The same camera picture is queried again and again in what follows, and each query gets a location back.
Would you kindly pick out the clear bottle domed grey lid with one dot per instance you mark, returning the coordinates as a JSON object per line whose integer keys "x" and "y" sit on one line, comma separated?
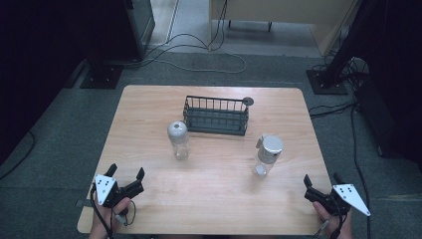
{"x": 179, "y": 141}

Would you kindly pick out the black square stand base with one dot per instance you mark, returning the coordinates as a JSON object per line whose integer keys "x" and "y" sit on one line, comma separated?
{"x": 326, "y": 84}
{"x": 101, "y": 76}

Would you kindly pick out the beige wooden furniture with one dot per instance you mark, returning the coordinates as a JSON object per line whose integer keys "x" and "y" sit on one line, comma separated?
{"x": 282, "y": 11}

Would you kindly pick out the dark curtain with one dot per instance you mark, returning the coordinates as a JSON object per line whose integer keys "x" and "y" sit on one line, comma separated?
{"x": 33, "y": 49}

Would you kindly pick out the person's left hand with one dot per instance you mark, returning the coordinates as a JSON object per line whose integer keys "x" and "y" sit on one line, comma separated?
{"x": 106, "y": 220}

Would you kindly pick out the clear bottle silver lid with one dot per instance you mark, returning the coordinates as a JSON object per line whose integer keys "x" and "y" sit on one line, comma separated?
{"x": 268, "y": 151}

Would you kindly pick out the person's right hand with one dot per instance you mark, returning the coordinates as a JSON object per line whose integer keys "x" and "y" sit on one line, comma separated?
{"x": 331, "y": 225}

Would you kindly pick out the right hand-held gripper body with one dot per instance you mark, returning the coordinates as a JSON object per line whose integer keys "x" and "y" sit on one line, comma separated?
{"x": 345, "y": 197}

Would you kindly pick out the dark tape strip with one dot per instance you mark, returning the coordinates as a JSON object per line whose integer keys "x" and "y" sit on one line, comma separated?
{"x": 83, "y": 203}

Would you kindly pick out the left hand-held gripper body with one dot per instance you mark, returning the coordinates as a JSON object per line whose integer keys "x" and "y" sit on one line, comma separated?
{"x": 105, "y": 189}

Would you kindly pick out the dark grey cabinet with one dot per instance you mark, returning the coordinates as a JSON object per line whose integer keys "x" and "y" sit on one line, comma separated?
{"x": 141, "y": 26}

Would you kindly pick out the black slanted stand pole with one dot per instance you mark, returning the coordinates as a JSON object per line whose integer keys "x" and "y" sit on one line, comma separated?
{"x": 348, "y": 40}

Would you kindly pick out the black box on floor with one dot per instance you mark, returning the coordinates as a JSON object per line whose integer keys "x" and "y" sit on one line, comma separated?
{"x": 381, "y": 116}

